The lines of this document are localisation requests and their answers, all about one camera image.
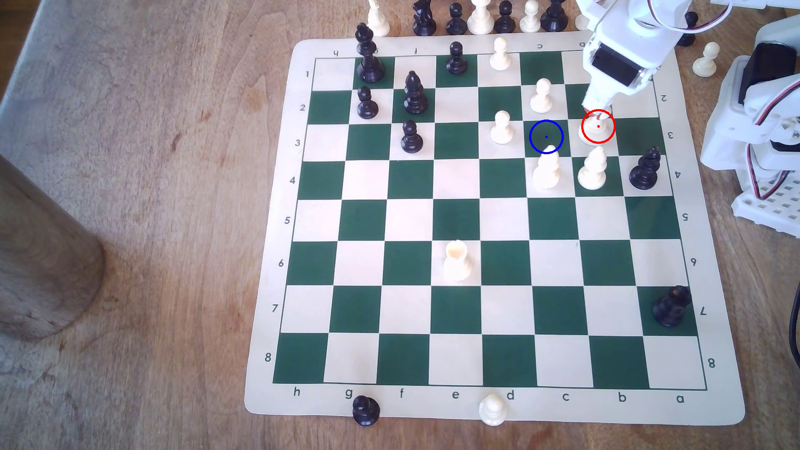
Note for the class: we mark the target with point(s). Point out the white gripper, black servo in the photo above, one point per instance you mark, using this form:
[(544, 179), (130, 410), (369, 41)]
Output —
[(600, 89)]

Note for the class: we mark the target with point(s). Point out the white chess pawn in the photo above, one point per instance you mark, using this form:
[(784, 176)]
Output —
[(542, 99), (598, 132), (705, 62), (492, 411), (501, 130), (500, 56), (530, 20)]

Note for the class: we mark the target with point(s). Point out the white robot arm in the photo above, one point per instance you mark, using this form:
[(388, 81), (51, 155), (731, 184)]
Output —
[(750, 112)]

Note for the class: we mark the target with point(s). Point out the white chess piece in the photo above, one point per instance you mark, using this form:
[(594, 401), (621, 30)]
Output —
[(582, 22)]

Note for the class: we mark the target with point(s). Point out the black chess knight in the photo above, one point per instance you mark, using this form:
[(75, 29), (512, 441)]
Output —
[(424, 19), (644, 172)]

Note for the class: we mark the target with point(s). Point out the black chess pawn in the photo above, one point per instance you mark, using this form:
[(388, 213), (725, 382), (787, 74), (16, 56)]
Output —
[(412, 139), (365, 411), (457, 59), (688, 32), (456, 22), (505, 20), (367, 106)]

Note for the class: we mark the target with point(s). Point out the black chess bishop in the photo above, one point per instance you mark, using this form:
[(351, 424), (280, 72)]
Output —
[(415, 94)]

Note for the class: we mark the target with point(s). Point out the white chess rook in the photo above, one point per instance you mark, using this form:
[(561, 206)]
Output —
[(457, 262)]

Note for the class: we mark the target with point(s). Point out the green and cream chess mat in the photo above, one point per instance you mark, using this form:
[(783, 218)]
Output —
[(400, 312)]

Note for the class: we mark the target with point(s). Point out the round wooden post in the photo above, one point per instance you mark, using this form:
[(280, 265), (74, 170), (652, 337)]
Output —
[(44, 262)]

